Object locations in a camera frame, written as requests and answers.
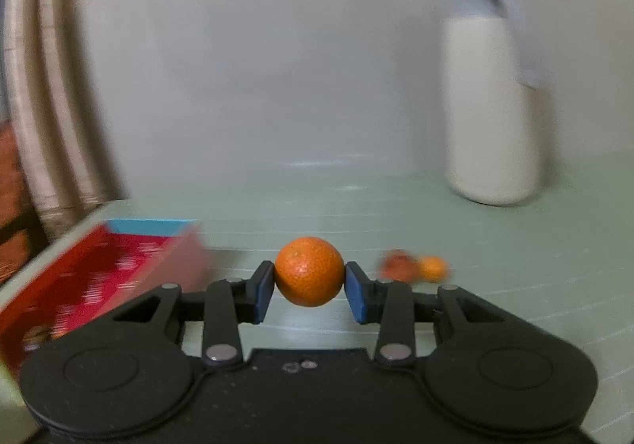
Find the brown wrinkled fruit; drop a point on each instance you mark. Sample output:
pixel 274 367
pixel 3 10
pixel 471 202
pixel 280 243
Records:
pixel 34 340

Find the reddish brown fruit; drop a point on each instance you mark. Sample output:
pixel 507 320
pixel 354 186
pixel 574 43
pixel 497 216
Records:
pixel 396 265

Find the wooden chair with orange upholstery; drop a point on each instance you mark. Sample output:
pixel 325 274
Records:
pixel 12 186

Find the white thermos with grey lid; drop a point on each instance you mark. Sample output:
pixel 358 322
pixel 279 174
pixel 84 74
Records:
pixel 490 112

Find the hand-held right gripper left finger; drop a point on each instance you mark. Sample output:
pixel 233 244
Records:
pixel 265 294

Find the colourful cardboard box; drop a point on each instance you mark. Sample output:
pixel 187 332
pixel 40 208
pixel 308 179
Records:
pixel 99 270

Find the beige striped curtain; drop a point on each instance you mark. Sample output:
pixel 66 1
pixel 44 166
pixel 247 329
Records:
pixel 54 77

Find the small orange tangerine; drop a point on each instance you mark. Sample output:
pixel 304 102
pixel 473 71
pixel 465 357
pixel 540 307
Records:
pixel 433 268

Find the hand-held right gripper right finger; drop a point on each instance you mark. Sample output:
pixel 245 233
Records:
pixel 354 296

